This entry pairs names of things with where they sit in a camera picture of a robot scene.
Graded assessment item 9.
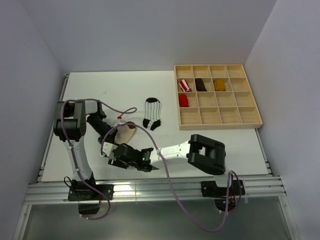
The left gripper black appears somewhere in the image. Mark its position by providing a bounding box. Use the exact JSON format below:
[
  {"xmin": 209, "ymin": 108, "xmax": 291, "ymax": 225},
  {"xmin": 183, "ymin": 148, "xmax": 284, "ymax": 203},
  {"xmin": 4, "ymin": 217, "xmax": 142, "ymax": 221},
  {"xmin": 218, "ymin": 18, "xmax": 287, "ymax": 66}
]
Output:
[{"xmin": 87, "ymin": 115, "xmax": 118, "ymax": 146}]

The beige brown striped sock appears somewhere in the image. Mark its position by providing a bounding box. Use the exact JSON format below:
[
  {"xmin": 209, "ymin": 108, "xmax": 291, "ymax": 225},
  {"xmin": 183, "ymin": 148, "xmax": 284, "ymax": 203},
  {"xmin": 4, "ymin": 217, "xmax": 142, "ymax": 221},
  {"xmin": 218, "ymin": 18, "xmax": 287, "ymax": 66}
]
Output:
[{"xmin": 114, "ymin": 125, "xmax": 136, "ymax": 145}]

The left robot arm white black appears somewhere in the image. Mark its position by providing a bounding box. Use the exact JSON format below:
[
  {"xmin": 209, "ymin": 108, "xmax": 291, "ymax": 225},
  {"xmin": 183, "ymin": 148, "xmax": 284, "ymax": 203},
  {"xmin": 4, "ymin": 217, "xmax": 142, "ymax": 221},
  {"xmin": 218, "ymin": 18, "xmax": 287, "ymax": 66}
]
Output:
[{"xmin": 53, "ymin": 100, "xmax": 117, "ymax": 200}]

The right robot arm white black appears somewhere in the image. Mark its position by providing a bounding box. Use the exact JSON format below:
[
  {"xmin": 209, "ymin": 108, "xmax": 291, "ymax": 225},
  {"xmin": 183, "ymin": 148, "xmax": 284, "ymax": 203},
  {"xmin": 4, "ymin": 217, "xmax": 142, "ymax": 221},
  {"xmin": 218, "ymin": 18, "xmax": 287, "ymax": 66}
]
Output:
[{"xmin": 102, "ymin": 134, "xmax": 234, "ymax": 195}]

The white black striped sock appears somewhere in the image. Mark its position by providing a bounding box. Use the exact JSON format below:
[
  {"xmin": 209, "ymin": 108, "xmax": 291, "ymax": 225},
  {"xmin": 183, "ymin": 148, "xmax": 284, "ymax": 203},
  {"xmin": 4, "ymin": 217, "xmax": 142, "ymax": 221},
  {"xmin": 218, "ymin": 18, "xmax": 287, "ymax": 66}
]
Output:
[{"xmin": 142, "ymin": 97, "xmax": 162, "ymax": 131}]

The red white striped rolled sock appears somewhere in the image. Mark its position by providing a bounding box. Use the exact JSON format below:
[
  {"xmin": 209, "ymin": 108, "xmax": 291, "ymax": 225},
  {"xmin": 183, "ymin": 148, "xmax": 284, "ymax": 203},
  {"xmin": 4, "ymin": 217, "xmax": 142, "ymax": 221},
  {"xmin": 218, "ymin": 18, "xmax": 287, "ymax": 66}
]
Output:
[{"xmin": 178, "ymin": 79, "xmax": 192, "ymax": 92}]

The dark brown rolled sock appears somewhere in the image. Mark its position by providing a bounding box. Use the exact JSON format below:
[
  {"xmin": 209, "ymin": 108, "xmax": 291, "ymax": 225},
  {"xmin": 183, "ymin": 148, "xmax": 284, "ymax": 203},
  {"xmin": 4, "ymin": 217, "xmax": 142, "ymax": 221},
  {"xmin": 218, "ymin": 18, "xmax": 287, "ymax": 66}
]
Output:
[{"xmin": 194, "ymin": 78, "xmax": 207, "ymax": 92}]

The wooden compartment tray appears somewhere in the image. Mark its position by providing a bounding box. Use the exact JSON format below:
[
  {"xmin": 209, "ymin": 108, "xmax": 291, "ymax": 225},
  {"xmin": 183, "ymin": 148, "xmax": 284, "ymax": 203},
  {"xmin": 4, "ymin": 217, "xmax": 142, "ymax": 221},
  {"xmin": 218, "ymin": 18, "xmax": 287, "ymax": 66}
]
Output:
[{"xmin": 174, "ymin": 64, "xmax": 263, "ymax": 130}]

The mustard yellow rolled sock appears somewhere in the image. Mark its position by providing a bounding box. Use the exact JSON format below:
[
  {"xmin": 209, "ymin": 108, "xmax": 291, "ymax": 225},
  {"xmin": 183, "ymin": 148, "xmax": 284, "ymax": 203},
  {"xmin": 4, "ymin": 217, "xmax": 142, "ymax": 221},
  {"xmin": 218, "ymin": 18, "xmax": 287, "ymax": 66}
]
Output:
[{"xmin": 213, "ymin": 78, "xmax": 226, "ymax": 92}]

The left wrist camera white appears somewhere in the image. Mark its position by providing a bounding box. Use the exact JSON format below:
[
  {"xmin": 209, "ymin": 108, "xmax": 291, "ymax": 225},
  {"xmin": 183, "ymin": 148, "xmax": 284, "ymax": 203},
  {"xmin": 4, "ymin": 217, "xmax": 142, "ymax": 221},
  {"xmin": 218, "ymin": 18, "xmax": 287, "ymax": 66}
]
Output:
[{"xmin": 114, "ymin": 116, "xmax": 126, "ymax": 126}]

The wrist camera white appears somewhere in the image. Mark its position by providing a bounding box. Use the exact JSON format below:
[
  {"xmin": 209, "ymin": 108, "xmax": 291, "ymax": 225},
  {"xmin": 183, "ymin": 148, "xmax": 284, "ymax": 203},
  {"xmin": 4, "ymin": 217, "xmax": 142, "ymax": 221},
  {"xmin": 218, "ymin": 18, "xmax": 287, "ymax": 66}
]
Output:
[
  {"xmin": 101, "ymin": 142, "xmax": 117, "ymax": 159},
  {"xmin": 114, "ymin": 116, "xmax": 126, "ymax": 126}
]

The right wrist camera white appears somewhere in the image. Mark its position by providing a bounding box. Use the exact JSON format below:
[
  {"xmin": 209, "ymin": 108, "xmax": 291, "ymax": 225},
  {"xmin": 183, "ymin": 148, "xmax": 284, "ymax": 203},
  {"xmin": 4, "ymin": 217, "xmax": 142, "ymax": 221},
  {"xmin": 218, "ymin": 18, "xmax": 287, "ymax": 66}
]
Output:
[{"xmin": 101, "ymin": 142, "xmax": 117, "ymax": 159}]

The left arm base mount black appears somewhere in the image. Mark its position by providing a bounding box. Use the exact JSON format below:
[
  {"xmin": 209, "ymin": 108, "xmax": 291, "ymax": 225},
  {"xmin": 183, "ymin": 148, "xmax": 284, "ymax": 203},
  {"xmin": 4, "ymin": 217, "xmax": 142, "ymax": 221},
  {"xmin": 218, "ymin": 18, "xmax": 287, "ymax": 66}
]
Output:
[{"xmin": 63, "ymin": 176, "xmax": 114, "ymax": 217}]

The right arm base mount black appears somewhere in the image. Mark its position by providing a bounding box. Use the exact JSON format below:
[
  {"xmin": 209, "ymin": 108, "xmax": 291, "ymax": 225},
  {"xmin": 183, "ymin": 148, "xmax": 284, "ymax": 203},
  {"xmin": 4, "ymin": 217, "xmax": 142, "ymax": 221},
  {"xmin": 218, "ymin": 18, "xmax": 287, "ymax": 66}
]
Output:
[{"xmin": 200, "ymin": 179, "xmax": 246, "ymax": 212}]

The aluminium rail frame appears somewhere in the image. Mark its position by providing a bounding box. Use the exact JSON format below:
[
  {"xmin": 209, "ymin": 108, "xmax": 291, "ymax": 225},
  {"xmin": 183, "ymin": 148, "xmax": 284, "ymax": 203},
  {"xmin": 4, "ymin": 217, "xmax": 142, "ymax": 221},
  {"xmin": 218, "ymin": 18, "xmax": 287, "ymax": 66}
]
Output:
[{"xmin": 13, "ymin": 72, "xmax": 301, "ymax": 240}]

